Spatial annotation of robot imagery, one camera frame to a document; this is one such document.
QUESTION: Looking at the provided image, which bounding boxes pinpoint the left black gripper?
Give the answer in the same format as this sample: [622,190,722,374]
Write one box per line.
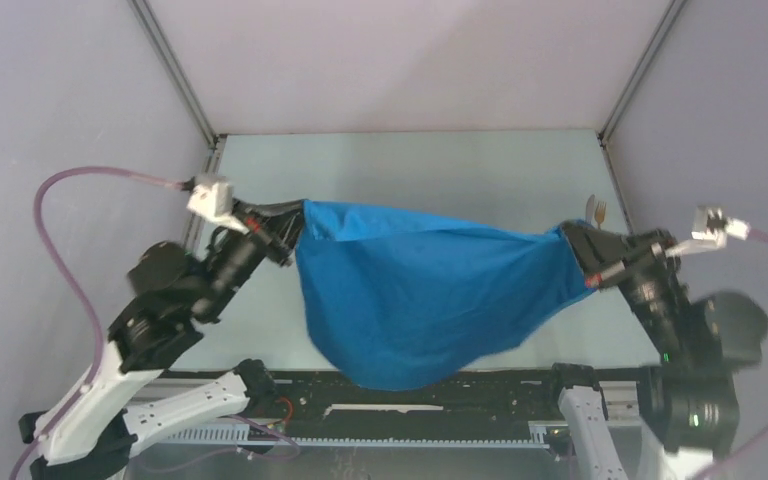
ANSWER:
[198,194,319,319]

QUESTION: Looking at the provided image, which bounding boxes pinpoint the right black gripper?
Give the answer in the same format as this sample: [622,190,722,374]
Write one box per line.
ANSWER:
[560,214,686,351]

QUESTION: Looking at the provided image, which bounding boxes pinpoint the blue cloth napkin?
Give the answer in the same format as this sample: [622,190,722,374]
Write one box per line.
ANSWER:
[296,200,590,391]

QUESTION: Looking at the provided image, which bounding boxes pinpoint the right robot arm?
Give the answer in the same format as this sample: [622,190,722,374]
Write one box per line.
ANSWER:
[561,208,768,479]

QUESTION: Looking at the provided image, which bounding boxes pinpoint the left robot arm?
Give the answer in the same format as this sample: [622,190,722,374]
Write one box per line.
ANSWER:
[19,200,305,479]

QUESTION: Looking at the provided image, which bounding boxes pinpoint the silver knife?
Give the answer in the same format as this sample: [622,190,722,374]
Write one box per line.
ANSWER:
[585,194,596,224]

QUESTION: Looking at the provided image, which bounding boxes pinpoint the gold fork dark handle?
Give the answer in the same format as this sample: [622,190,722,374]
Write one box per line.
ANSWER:
[593,200,607,230]

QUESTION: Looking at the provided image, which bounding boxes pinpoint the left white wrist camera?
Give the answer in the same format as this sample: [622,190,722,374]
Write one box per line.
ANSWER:
[186,174,249,234]

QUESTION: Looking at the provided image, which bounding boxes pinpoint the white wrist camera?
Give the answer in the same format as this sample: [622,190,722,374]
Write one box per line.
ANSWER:
[665,206,751,257]
[186,174,249,234]

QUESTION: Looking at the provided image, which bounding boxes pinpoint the left aluminium frame post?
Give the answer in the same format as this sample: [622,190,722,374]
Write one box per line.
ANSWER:
[125,0,226,246]

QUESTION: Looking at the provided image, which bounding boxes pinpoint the aluminium frame post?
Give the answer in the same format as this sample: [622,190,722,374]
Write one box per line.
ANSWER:
[125,0,226,246]
[598,0,689,147]

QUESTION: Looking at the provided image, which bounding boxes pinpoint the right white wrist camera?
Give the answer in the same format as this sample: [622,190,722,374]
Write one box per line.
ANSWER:
[665,206,751,257]

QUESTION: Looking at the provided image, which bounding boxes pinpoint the right aluminium frame post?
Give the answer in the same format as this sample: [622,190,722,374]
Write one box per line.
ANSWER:
[598,0,689,147]

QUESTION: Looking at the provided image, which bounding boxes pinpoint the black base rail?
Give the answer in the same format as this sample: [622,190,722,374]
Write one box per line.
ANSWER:
[158,367,644,448]

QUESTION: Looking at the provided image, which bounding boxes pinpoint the white cable duct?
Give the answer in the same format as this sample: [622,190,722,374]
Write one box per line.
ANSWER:
[158,423,551,450]

